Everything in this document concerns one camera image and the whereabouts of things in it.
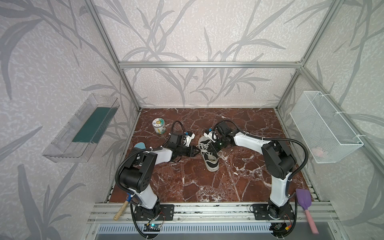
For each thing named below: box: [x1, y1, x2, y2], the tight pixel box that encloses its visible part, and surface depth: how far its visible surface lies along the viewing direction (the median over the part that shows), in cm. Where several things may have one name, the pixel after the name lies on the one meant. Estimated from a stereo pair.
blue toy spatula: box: [113, 192, 132, 221], surface depth 74 cm
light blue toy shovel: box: [134, 142, 146, 149], surface depth 101 cm
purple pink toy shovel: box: [295, 188, 319, 235], surface depth 79 cm
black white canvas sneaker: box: [198, 135, 220, 172], surface depth 91 cm
